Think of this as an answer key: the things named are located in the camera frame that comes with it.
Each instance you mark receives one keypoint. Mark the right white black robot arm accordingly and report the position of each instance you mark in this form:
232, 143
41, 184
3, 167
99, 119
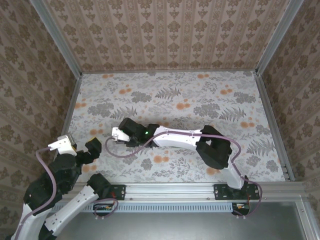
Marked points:
175, 138

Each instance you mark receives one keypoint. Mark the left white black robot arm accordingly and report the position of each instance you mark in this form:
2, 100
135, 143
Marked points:
82, 197

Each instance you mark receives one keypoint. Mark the floral table cover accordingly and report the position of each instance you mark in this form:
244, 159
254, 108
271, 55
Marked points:
175, 100

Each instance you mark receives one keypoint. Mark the black connector board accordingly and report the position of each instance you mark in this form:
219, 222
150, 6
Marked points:
102, 207
241, 208

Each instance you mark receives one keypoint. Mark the aluminium front beam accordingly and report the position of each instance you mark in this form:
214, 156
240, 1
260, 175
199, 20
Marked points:
170, 191

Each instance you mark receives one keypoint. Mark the grey metal panel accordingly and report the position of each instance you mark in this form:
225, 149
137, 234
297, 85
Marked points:
175, 226

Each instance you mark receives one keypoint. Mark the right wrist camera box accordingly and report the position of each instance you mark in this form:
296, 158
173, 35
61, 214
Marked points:
120, 133

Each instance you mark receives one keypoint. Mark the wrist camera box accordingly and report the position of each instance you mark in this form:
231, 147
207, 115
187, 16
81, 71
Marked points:
62, 145
120, 133

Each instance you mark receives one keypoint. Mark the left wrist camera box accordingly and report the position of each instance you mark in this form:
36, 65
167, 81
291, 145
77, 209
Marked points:
62, 145

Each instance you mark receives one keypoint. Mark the aluminium side rail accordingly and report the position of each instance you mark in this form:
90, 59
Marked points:
71, 110
268, 110

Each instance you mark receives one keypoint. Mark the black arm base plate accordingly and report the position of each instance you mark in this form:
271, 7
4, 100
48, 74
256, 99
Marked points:
221, 192
120, 192

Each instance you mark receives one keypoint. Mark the aluminium back rail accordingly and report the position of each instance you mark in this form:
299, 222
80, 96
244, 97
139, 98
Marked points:
170, 70

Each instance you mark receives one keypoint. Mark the aluminium frame post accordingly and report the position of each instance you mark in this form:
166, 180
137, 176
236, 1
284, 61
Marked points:
57, 42
277, 40

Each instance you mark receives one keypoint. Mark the aluminium lower rail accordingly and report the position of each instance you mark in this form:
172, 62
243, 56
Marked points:
307, 222

